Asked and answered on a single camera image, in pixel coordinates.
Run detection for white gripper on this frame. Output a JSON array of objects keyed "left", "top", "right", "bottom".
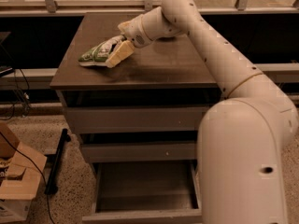
[{"left": 106, "top": 15, "right": 152, "bottom": 68}]

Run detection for green jalapeno chip bag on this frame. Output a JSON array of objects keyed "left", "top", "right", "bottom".
[{"left": 78, "top": 35, "right": 126, "bottom": 66}]

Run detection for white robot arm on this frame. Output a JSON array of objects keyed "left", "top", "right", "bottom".
[{"left": 117, "top": 0, "right": 298, "bottom": 224}]

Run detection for grey top drawer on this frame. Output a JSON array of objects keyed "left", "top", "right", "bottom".
[{"left": 64, "top": 106, "right": 207, "bottom": 134}]

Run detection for grey drawer cabinet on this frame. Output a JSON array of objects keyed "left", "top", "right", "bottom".
[{"left": 50, "top": 11, "right": 222, "bottom": 224}]

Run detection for grey middle drawer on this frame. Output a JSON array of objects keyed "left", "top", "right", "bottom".
[{"left": 80, "top": 142, "right": 196, "bottom": 163}]

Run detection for grey open bottom drawer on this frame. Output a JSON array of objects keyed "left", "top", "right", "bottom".
[{"left": 82, "top": 161, "right": 202, "bottom": 224}]

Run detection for black floor stand bar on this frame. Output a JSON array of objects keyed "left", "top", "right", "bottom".
[{"left": 45, "top": 129, "right": 71, "bottom": 195}]

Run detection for open cardboard box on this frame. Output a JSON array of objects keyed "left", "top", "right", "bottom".
[{"left": 0, "top": 123, "right": 47, "bottom": 223}]

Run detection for black cable bundle at wall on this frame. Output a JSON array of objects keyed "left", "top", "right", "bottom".
[{"left": 0, "top": 44, "right": 32, "bottom": 121}]

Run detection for black cable on floor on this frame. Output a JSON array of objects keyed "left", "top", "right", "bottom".
[{"left": 0, "top": 131, "right": 56, "bottom": 224}]

